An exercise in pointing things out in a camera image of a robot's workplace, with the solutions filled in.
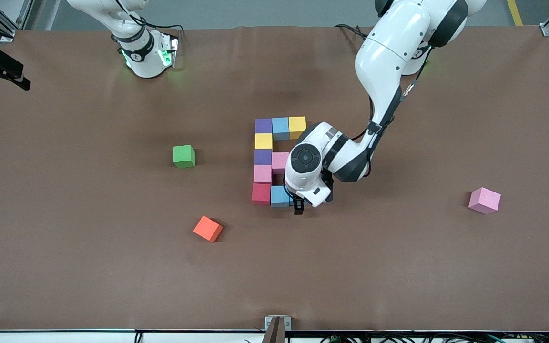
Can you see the light blue foam cube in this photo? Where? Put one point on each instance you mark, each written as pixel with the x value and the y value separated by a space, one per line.
pixel 291 201
pixel 279 196
pixel 280 128

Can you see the crimson foam cube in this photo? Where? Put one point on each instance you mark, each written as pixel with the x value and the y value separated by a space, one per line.
pixel 261 194

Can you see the pink foam cube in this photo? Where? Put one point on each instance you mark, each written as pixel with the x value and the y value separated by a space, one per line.
pixel 484 200
pixel 263 174
pixel 279 161

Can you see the purple foam cube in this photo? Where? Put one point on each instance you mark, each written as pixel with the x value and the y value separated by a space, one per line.
pixel 264 126
pixel 263 157

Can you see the yellow foam cube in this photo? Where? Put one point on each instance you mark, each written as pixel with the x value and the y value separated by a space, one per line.
pixel 263 142
pixel 296 126

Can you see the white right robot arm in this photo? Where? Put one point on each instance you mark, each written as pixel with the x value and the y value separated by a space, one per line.
pixel 141 52

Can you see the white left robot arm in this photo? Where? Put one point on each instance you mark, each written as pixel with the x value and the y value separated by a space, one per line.
pixel 393 47

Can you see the orange foam cube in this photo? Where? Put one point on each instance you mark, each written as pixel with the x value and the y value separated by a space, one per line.
pixel 208 228

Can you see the green foam cube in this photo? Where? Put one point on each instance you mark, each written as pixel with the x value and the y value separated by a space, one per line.
pixel 184 156

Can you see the brown table mat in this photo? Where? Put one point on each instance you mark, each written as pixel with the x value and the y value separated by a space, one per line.
pixel 65 267

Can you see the yellow floor tape strip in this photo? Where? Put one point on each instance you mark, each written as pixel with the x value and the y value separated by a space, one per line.
pixel 515 12

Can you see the metal edge bracket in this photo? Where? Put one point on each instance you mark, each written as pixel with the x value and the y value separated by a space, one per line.
pixel 269 323

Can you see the white table edge rail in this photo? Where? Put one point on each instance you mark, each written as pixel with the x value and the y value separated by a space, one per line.
pixel 41 338

